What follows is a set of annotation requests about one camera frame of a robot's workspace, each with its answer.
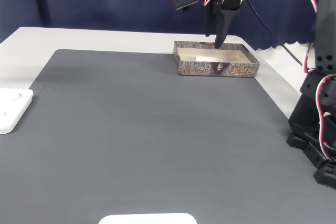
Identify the white tray with round dimples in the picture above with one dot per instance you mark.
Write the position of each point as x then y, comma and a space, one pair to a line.
13, 108

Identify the white rounded base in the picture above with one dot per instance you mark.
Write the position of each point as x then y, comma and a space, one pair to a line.
147, 219

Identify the grey table mat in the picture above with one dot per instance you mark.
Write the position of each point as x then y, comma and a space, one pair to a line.
157, 155

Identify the patterned cardboard box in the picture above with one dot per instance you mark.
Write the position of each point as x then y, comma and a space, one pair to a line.
199, 68

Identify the white block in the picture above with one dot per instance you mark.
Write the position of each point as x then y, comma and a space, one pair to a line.
207, 58

